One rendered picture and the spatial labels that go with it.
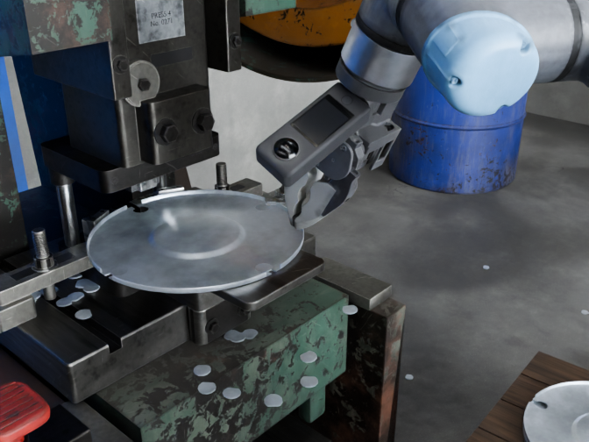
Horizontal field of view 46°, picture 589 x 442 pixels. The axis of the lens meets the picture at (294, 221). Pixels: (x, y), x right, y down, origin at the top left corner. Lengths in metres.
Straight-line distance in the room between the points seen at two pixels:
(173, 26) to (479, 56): 0.48
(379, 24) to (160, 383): 0.52
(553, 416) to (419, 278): 1.15
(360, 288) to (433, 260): 1.45
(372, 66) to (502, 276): 1.88
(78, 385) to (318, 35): 0.64
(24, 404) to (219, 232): 0.35
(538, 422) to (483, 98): 0.86
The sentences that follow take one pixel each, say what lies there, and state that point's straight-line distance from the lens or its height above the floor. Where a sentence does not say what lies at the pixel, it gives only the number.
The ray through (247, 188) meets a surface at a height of 0.76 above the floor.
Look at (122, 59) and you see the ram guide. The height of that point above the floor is 1.04.
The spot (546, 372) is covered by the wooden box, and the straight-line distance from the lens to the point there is 1.47.
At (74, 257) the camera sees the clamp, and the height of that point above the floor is 0.76.
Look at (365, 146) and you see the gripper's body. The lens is 0.71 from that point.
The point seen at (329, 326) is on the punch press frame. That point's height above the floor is 0.61.
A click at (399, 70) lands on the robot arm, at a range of 0.66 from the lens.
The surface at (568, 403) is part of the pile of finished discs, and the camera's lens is 1.38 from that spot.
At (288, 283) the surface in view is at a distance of 0.84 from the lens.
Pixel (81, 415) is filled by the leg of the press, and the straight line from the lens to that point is 0.89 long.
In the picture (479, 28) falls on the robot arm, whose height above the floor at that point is 1.12.
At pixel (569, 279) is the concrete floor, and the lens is 2.54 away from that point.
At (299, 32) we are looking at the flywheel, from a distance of 1.17.
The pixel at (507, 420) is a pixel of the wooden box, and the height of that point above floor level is 0.35.
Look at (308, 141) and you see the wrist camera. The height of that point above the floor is 1.00.
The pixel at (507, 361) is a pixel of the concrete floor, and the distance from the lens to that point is 2.08.
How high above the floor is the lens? 1.21
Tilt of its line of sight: 26 degrees down
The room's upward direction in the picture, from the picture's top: straight up
